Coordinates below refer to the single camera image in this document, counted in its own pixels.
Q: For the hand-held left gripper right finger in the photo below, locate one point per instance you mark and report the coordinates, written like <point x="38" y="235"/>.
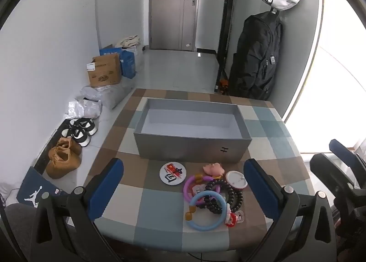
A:
<point x="261" y="187"/>

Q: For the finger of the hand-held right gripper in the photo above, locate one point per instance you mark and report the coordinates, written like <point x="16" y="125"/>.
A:
<point x="331" y="167"/>
<point x="343" y="150"/>

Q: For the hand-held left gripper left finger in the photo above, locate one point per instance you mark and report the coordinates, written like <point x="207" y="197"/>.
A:
<point x="107" y="187"/>

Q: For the red white charm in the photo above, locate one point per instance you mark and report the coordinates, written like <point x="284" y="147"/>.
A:
<point x="231" y="220"/>

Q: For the white round printed badge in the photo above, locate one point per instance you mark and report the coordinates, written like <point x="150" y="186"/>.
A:
<point x="173" y="177"/>

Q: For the grey cardboard box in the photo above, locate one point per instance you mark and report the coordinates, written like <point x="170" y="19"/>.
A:
<point x="185" y="147"/>

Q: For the tan boot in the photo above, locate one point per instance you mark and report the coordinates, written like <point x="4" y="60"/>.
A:
<point x="68" y="144"/>
<point x="61" y="164"/>

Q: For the pink pig toy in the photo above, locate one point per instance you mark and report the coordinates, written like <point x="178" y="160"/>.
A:
<point x="213" y="169"/>

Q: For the checkered tablecloth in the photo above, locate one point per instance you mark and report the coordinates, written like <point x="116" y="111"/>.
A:
<point x="160" y="202"/>

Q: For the black white sneaker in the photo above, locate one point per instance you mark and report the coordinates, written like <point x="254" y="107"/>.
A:
<point x="77" y="137"/>
<point x="85" y="126"/>

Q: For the black shoe mat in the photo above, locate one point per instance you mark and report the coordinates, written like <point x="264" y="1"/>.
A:
<point x="45" y="150"/>

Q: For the dark blue shoebox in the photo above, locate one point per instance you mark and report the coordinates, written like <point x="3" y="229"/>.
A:
<point x="31" y="184"/>

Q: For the white parcel bag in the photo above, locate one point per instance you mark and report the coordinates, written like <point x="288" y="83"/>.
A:
<point x="88" y="109"/>

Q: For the grey parcel bag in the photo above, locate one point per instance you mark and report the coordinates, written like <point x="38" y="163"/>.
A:
<point x="114" y="94"/>

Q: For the person's grey trousers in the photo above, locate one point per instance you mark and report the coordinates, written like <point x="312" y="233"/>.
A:
<point x="17" y="222"/>

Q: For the orange black tool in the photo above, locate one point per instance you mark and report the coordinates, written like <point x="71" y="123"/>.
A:
<point x="223" y="83"/>

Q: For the brown cardboard box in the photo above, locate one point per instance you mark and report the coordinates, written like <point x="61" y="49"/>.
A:
<point x="105" y="73"/>

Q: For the blue paper bag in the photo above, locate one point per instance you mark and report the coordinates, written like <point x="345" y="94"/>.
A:
<point x="128" y="64"/>

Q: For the black backpack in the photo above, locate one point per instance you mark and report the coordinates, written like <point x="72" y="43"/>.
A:
<point x="254" y="59"/>

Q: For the clear plastic bag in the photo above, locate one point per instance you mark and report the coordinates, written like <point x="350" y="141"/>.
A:
<point x="138" y="56"/>

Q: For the blue cardboard box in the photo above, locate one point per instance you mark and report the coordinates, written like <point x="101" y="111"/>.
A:
<point x="110" y="50"/>

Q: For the beige cloth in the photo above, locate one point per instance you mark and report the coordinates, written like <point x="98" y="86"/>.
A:
<point x="128" y="41"/>

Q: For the black metal rack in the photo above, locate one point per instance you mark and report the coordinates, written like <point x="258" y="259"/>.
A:
<point x="227" y="21"/>

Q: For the grey door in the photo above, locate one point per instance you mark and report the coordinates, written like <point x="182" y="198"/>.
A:
<point x="168" y="7"/>

